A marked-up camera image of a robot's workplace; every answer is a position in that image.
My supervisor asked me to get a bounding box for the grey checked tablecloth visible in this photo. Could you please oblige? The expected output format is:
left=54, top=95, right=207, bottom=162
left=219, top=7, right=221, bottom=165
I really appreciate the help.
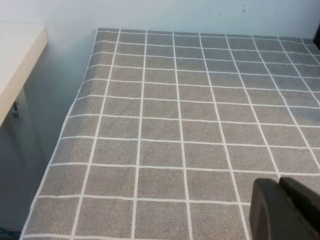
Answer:
left=21, top=27, right=320, bottom=240

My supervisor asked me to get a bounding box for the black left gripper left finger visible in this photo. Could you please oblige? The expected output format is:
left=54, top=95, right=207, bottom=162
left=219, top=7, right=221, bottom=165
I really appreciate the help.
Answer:
left=250, top=177, right=311, bottom=240

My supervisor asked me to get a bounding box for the white side table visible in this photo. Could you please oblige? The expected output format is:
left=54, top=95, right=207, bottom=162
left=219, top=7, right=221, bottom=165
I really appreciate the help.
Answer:
left=0, top=21, right=49, bottom=176

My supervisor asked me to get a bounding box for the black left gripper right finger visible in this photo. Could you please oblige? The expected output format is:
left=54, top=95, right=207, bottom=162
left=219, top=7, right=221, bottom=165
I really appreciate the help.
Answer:
left=278, top=176, right=320, bottom=240

